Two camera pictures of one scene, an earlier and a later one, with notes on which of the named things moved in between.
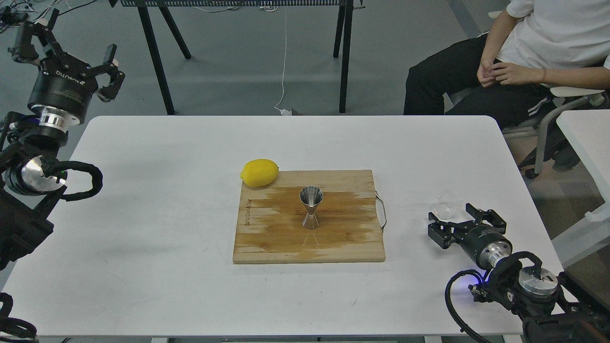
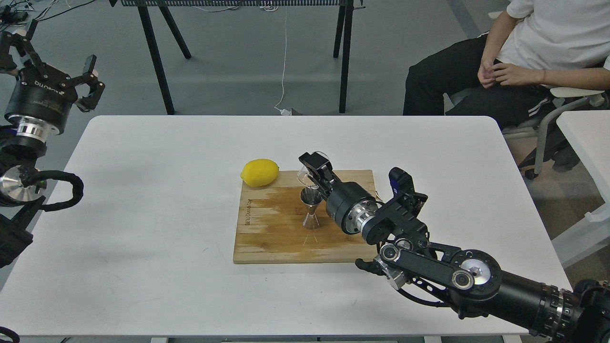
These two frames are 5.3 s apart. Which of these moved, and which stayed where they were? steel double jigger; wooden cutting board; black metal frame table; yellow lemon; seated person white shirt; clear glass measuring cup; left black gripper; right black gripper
Moved: left black gripper; right black gripper; clear glass measuring cup
Stayed: black metal frame table; seated person white shirt; steel double jigger; yellow lemon; wooden cutting board
